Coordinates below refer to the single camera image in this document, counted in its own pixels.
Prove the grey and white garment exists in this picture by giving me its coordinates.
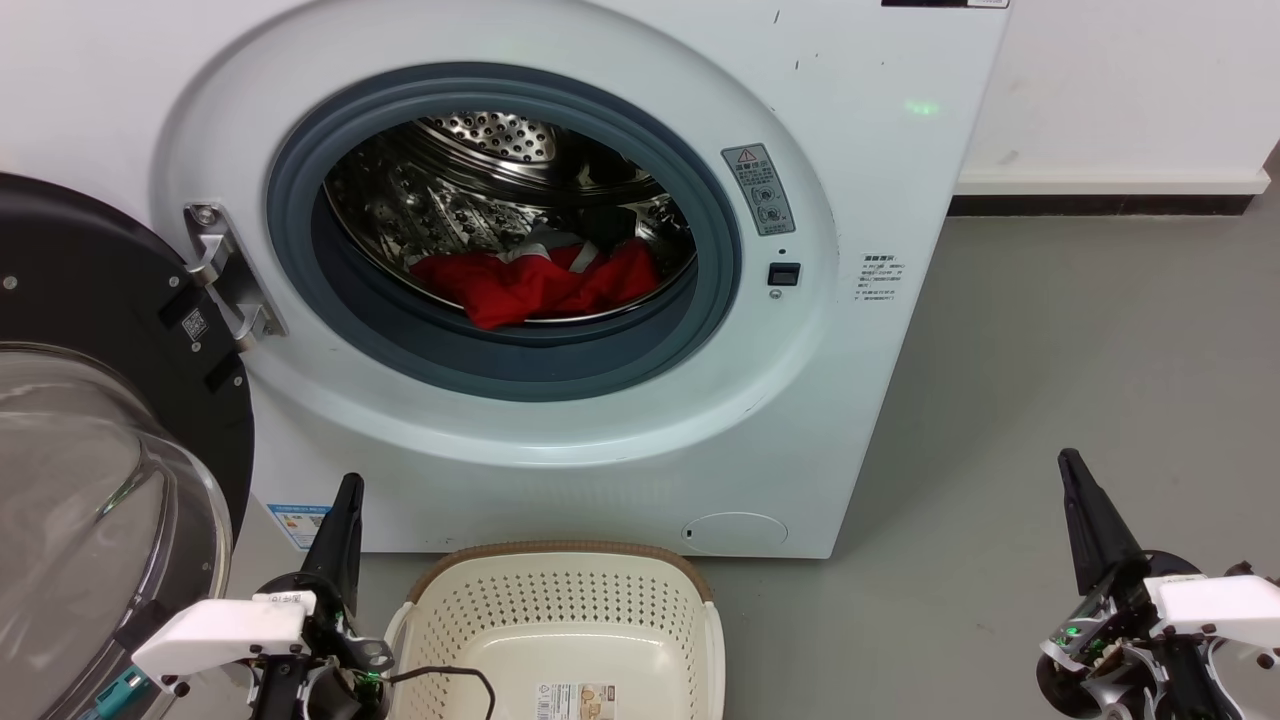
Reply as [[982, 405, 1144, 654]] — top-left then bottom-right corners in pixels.
[[498, 224, 604, 272]]

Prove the thin black cable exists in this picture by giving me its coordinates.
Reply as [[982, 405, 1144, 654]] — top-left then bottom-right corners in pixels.
[[385, 664, 499, 720]]

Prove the grey warning sticker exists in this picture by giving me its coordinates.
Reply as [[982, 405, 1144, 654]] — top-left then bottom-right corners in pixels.
[[720, 142, 798, 239]]

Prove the grey rubber door gasket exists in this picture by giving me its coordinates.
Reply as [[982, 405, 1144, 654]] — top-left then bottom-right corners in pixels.
[[265, 61, 744, 404]]

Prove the black round washer door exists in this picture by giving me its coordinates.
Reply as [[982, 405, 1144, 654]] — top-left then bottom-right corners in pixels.
[[0, 172, 257, 720]]

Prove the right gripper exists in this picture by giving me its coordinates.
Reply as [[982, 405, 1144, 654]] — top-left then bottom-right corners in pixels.
[[1034, 449, 1241, 720]]

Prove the printed product label sticker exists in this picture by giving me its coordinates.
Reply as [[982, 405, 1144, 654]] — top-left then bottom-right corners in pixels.
[[534, 682, 618, 720]]

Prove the teal plastic connector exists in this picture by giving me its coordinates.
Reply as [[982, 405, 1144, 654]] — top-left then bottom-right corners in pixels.
[[82, 668, 153, 720]]

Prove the red garment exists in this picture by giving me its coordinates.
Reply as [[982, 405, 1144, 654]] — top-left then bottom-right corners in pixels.
[[407, 237, 664, 332]]

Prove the small white text sticker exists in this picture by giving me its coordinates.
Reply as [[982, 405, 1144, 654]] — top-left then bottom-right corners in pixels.
[[854, 251, 910, 305]]

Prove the white front-load washing machine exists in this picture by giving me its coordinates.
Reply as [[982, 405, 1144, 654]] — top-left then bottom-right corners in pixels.
[[0, 0, 1012, 560]]

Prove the round white filter cover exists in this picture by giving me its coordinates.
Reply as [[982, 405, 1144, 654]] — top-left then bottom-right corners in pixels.
[[681, 511, 790, 550]]

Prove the white black wall baseboard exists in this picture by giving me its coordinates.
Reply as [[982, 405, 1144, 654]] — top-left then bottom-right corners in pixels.
[[947, 140, 1280, 218]]

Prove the cream perforated laundry basket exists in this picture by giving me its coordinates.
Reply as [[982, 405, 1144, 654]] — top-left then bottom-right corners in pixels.
[[382, 540, 728, 720]]

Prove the blue white energy label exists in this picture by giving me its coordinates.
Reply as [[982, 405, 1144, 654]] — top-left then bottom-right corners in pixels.
[[265, 502, 332, 552]]

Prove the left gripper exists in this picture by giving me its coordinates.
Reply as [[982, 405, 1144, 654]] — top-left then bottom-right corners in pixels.
[[248, 473, 397, 720]]

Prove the silver metal door hinge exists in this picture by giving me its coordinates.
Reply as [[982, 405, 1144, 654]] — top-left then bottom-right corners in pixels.
[[183, 201, 290, 352]]

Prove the stainless steel washing machine drum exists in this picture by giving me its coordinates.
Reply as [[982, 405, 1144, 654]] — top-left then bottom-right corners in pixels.
[[321, 110, 699, 327]]

